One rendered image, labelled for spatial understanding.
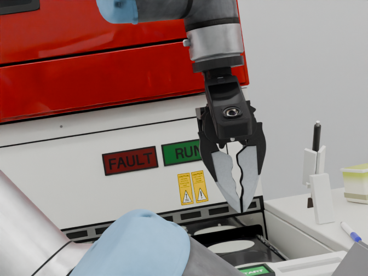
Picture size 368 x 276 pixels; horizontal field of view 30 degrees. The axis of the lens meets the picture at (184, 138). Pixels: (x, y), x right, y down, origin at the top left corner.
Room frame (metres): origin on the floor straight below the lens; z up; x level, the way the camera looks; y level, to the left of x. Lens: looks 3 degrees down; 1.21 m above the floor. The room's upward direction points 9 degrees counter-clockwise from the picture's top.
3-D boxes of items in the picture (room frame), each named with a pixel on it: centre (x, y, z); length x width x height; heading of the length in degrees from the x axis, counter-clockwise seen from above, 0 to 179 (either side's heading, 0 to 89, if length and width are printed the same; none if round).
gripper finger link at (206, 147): (0.93, -0.04, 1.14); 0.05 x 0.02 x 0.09; 95
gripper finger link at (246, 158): (0.96, -0.08, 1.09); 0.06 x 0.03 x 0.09; 5
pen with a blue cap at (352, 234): (1.07, -0.24, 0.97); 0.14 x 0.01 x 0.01; 177
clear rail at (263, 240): (1.30, -0.14, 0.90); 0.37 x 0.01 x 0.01; 6
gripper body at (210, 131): (0.96, -0.06, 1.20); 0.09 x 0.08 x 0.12; 5
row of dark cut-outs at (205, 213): (1.50, 0.07, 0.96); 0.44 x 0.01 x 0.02; 96
